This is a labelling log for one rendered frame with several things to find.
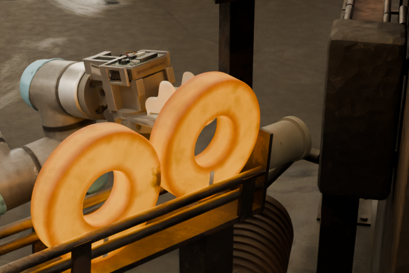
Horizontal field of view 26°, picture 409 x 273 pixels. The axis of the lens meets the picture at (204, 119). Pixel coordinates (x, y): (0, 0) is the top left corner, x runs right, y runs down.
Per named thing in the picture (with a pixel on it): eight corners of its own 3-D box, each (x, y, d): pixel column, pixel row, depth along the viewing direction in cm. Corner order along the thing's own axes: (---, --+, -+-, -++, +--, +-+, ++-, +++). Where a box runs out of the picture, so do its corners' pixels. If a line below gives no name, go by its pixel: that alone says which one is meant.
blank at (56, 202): (168, 117, 96) (148, 106, 98) (48, 150, 85) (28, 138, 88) (158, 241, 102) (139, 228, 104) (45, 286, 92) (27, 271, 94)
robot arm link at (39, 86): (68, 104, 131) (55, 50, 129) (112, 112, 123) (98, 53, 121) (24, 123, 127) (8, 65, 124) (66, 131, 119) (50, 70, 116)
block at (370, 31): (395, 175, 128) (413, 20, 117) (394, 205, 121) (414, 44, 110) (321, 167, 130) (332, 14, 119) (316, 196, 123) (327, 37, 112)
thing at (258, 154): (264, 210, 111) (273, 132, 107) (261, 212, 111) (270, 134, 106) (223, 187, 116) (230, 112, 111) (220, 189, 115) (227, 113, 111)
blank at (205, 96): (269, 67, 104) (249, 58, 106) (171, 95, 94) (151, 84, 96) (253, 182, 110) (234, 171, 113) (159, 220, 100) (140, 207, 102)
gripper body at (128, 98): (125, 69, 104) (68, 63, 112) (140, 137, 106) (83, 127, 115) (174, 50, 108) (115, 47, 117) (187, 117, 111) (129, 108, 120)
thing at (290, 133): (310, 166, 116) (315, 124, 114) (263, 185, 110) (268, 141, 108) (276, 149, 120) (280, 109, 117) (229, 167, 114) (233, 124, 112)
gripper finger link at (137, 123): (154, 124, 102) (109, 116, 108) (157, 137, 102) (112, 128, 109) (184, 110, 105) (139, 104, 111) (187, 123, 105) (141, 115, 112)
